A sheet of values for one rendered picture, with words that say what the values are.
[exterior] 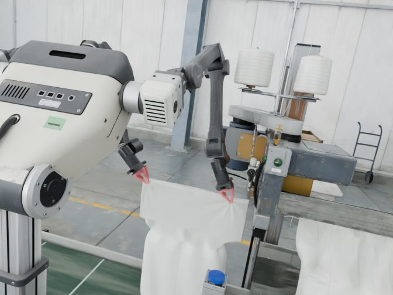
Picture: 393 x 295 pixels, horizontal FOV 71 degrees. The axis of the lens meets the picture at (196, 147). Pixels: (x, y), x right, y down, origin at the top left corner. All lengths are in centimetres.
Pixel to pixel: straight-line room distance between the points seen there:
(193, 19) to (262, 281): 518
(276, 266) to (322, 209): 51
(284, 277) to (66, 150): 130
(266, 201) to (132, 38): 619
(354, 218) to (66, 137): 109
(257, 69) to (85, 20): 661
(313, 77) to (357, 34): 522
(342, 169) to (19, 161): 96
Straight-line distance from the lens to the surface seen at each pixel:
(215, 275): 109
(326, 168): 105
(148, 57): 673
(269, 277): 169
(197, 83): 92
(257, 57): 126
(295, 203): 125
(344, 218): 130
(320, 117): 629
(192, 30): 601
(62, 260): 194
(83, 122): 74
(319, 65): 129
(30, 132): 80
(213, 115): 119
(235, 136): 140
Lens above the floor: 151
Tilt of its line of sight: 13 degrees down
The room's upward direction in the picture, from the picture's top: 8 degrees clockwise
